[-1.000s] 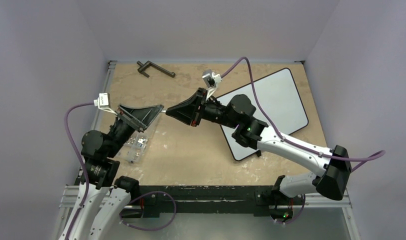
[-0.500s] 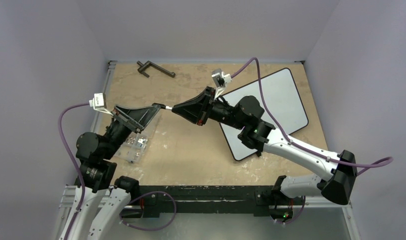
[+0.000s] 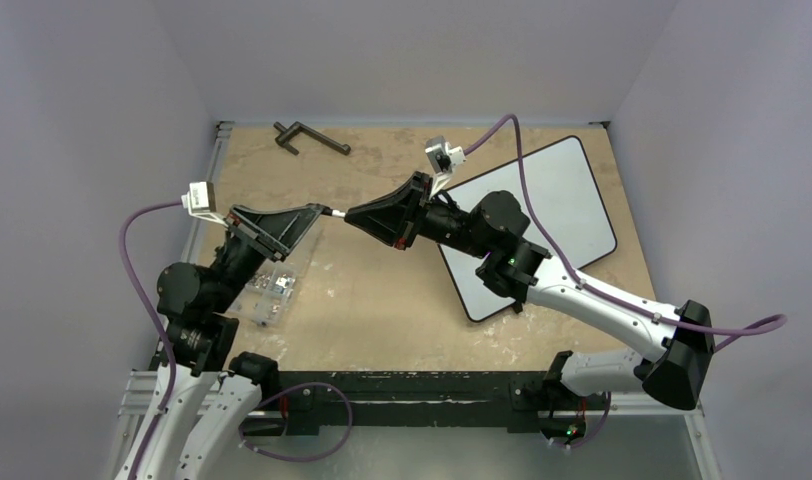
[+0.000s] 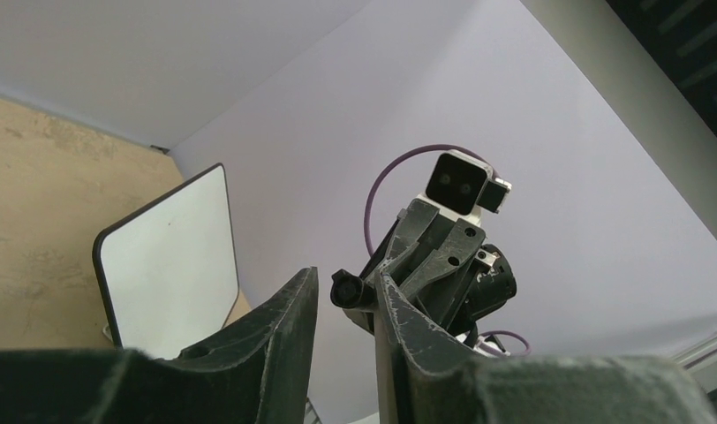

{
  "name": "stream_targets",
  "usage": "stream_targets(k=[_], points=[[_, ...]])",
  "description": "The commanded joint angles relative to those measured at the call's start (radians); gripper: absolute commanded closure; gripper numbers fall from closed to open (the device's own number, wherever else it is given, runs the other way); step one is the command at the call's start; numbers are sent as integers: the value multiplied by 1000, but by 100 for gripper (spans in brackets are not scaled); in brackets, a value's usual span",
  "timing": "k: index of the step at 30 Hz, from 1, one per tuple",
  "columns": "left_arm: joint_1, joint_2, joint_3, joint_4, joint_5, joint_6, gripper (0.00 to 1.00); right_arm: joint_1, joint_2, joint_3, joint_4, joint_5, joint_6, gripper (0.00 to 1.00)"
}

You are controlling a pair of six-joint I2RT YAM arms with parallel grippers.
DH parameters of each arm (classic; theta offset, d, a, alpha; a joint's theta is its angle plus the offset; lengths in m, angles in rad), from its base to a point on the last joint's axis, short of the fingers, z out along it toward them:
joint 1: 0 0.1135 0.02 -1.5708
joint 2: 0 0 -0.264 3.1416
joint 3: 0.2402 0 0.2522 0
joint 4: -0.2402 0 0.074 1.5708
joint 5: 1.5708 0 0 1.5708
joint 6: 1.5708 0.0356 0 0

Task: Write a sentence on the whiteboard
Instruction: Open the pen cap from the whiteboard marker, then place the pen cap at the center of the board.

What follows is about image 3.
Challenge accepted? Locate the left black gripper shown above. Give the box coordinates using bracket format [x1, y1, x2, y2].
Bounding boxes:
[209, 202, 322, 312]

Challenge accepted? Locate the white whiteboard black frame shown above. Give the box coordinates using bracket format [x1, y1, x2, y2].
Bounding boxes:
[439, 136, 617, 323]

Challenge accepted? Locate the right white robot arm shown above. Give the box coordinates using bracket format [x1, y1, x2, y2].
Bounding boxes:
[344, 172, 715, 410]

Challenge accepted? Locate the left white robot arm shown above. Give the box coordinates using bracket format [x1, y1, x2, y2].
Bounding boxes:
[117, 204, 332, 479]

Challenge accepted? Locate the clear plastic screw box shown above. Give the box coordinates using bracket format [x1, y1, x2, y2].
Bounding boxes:
[230, 258, 311, 326]

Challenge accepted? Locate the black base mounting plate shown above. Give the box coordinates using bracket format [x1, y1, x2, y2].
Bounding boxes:
[241, 371, 607, 437]

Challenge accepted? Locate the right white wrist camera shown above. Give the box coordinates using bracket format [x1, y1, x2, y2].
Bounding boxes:
[425, 136, 466, 198]

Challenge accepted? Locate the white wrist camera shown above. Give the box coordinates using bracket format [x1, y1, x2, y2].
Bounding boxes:
[425, 136, 466, 198]
[180, 181, 220, 222]

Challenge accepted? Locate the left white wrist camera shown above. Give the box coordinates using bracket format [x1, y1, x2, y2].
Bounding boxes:
[180, 181, 220, 222]

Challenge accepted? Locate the dark metal clamp handle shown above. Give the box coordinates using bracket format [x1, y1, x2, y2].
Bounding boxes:
[273, 121, 352, 156]

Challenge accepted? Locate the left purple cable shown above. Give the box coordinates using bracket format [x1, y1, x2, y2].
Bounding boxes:
[119, 201, 353, 480]

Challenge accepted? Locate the purple cable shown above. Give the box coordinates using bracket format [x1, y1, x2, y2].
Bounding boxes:
[119, 201, 353, 480]
[462, 113, 788, 352]

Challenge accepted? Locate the aluminium rail frame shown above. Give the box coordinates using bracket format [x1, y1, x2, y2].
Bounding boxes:
[117, 121, 235, 419]

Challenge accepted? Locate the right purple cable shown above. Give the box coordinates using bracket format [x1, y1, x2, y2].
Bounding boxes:
[462, 113, 788, 352]

